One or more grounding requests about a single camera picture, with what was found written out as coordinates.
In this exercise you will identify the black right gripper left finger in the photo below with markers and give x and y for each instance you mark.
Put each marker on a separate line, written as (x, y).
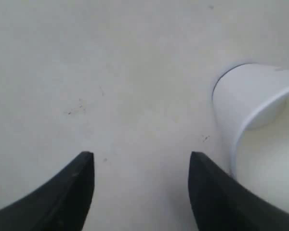
(61, 204)

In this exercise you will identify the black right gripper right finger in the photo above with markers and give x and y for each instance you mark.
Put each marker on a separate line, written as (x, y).
(219, 203)

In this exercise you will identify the white paper cup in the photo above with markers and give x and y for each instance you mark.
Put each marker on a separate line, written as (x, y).
(251, 106)

